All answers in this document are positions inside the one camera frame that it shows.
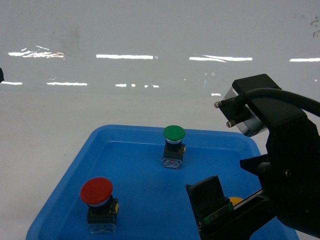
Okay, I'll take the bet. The white whiteboard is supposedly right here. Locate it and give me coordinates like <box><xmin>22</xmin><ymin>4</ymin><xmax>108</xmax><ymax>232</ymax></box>
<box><xmin>0</xmin><ymin>0</ymin><xmax>320</xmax><ymax>99</ymax></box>

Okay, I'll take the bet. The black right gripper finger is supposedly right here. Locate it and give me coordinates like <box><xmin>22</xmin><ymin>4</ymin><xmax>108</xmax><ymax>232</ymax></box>
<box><xmin>185</xmin><ymin>175</ymin><xmax>233</xmax><ymax>227</ymax></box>

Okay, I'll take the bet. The red mushroom push button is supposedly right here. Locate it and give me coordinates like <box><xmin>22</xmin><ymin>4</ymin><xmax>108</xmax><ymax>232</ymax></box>
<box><xmin>79</xmin><ymin>177</ymin><xmax>119</xmax><ymax>234</ymax></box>

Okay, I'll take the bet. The black camera cable right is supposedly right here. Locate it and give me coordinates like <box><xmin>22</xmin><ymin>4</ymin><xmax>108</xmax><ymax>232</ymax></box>
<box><xmin>234</xmin><ymin>87</ymin><xmax>320</xmax><ymax>118</ymax></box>

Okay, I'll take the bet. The blue plastic tray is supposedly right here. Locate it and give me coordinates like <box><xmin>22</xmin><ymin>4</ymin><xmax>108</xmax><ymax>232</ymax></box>
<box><xmin>25</xmin><ymin>124</ymin><xmax>300</xmax><ymax>240</ymax></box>

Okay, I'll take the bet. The green mushroom push button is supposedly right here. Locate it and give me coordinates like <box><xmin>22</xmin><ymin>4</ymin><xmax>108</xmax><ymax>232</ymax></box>
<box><xmin>162</xmin><ymin>125</ymin><xmax>186</xmax><ymax>169</ymax></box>

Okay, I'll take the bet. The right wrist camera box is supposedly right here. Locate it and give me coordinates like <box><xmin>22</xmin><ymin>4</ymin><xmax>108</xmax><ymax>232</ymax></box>
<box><xmin>214</xmin><ymin>73</ymin><xmax>280</xmax><ymax>137</ymax></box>

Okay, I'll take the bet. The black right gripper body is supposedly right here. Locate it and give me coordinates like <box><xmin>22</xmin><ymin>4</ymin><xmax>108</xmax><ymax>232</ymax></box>
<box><xmin>198</xmin><ymin>99</ymin><xmax>320</xmax><ymax>240</ymax></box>

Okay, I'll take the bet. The yellow mushroom push button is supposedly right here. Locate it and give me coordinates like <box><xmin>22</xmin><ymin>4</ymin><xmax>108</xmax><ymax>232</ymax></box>
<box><xmin>229</xmin><ymin>196</ymin><xmax>244</xmax><ymax>206</ymax></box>

